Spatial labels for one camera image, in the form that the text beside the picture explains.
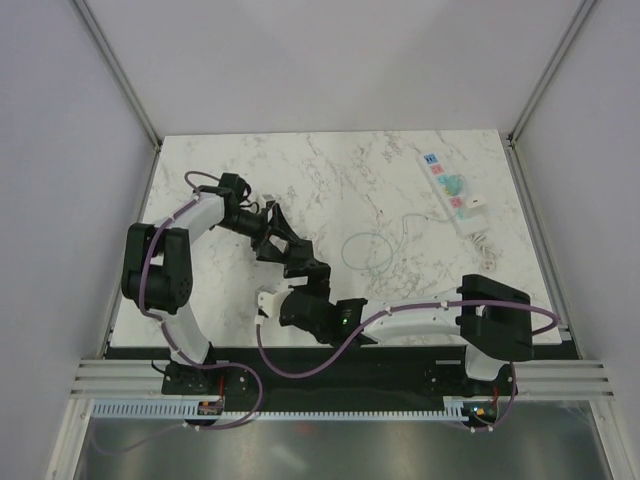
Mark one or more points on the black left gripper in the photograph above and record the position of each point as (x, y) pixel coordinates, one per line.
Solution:
(277, 226)

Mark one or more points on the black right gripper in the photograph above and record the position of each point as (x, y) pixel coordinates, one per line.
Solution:
(319, 274)

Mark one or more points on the teal usb charger plug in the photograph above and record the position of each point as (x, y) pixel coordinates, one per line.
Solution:
(455, 185)

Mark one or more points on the white usb charger plug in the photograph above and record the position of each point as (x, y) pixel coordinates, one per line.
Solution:
(475, 202)

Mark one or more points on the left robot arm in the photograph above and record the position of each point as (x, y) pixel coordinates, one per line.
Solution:
(157, 272)

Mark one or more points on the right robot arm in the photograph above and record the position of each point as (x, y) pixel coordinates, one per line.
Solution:
(492, 318)

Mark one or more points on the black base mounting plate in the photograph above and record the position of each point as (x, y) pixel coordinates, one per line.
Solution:
(360, 377)

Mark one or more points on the white multicolour power strip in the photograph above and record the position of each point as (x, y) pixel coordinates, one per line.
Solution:
(465, 207)

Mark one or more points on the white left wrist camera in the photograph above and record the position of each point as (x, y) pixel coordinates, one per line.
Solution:
(259, 202)

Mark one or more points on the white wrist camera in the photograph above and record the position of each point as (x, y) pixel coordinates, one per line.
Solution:
(269, 303)
(259, 202)

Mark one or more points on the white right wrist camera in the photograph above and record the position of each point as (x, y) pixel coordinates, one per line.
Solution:
(269, 303)

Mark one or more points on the white slotted cable duct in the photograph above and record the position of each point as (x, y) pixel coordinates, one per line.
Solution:
(446, 409)

